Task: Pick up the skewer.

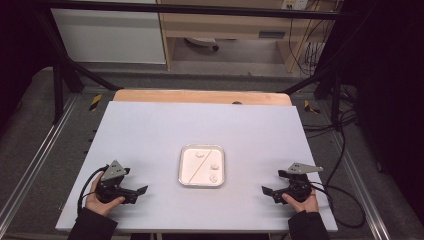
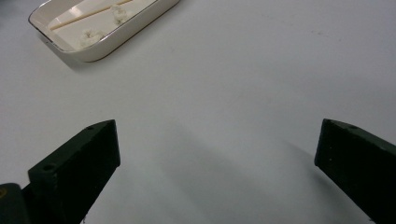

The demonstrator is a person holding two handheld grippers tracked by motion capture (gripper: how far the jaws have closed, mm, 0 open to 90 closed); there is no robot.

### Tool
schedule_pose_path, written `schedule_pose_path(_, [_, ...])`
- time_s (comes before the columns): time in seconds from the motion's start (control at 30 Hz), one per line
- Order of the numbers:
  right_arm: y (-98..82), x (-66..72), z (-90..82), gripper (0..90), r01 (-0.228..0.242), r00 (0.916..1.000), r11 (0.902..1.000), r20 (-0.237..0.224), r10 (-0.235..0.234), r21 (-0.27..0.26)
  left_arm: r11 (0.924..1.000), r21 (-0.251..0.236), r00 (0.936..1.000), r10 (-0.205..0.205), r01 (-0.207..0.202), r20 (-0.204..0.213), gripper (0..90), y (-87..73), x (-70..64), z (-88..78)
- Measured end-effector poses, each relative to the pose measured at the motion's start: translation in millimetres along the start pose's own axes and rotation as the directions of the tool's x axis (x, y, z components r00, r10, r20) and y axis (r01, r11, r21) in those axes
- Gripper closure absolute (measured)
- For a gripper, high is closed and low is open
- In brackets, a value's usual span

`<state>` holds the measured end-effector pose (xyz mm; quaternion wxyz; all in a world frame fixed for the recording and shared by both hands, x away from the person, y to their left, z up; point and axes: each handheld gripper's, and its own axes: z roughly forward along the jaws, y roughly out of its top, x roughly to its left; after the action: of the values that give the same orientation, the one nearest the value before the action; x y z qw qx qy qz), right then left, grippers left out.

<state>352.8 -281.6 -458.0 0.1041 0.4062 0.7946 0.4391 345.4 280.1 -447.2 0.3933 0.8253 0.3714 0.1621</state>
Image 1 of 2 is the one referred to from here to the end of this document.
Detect square metal tray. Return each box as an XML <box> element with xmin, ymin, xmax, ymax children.
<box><xmin>177</xmin><ymin>143</ymin><xmax>226</xmax><ymax>188</ymax></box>

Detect hand-held gripper cable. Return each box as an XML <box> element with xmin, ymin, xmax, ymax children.
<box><xmin>76</xmin><ymin>164</ymin><xmax>110</xmax><ymax>214</ymax></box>
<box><xmin>308</xmin><ymin>181</ymin><xmax>367</xmax><ymax>230</ymax></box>

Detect black hanging cables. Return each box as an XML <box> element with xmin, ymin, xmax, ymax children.
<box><xmin>288</xmin><ymin>0</ymin><xmax>338</xmax><ymax>76</ymax></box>

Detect right hand-held gripper cable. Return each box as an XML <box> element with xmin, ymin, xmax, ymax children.
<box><xmin>308</xmin><ymin>181</ymin><xmax>367</xmax><ymax>230</ymax></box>

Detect black metal frame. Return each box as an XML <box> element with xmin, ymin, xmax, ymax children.
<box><xmin>33</xmin><ymin>0</ymin><xmax>354</xmax><ymax>126</ymax></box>

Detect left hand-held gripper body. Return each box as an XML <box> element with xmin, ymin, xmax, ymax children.
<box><xmin>95</xmin><ymin>159</ymin><xmax>138</xmax><ymax>205</ymax></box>

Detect chair base with caster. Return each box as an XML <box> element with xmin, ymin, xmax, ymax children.
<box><xmin>184</xmin><ymin>37</ymin><xmax>220</xmax><ymax>52</ymax></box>

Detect light wooden desk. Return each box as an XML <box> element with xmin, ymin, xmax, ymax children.
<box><xmin>156</xmin><ymin>0</ymin><xmax>338</xmax><ymax>73</ymax></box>

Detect white wall outlet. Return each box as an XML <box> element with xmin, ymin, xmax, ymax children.
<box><xmin>281</xmin><ymin>0</ymin><xmax>309</xmax><ymax>11</ymax></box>

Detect aluminium floor rail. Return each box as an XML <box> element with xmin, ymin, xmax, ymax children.
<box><xmin>0</xmin><ymin>94</ymin><xmax>79</xmax><ymax>221</ymax></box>
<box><xmin>331</xmin><ymin>131</ymin><xmax>392</xmax><ymax>240</ymax></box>

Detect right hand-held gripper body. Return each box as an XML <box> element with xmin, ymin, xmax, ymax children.
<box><xmin>278</xmin><ymin>162</ymin><xmax>324</xmax><ymax>204</ymax></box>

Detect person's right hand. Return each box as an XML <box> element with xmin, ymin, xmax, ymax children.
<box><xmin>281</xmin><ymin>188</ymin><xmax>320</xmax><ymax>214</ymax></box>

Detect white cabinet panel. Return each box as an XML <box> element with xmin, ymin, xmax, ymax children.
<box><xmin>50</xmin><ymin>0</ymin><xmax>167</xmax><ymax>65</ymax></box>

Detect person's left hand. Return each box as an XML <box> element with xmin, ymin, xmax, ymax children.
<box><xmin>84</xmin><ymin>171</ymin><xmax>126</xmax><ymax>218</ymax></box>

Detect thin wooden skewer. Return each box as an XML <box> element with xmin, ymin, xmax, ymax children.
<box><xmin>187</xmin><ymin>150</ymin><xmax>213</xmax><ymax>185</ymax></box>

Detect black floor cables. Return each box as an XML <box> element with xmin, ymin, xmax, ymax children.
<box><xmin>301</xmin><ymin>83</ymin><xmax>359</xmax><ymax>139</ymax></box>

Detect left hand-held gripper cable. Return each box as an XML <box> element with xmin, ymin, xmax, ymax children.
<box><xmin>76</xmin><ymin>164</ymin><xmax>110</xmax><ymax>214</ymax></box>

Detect wooden table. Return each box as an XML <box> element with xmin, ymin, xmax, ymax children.
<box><xmin>112</xmin><ymin>88</ymin><xmax>293</xmax><ymax>107</ymax></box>

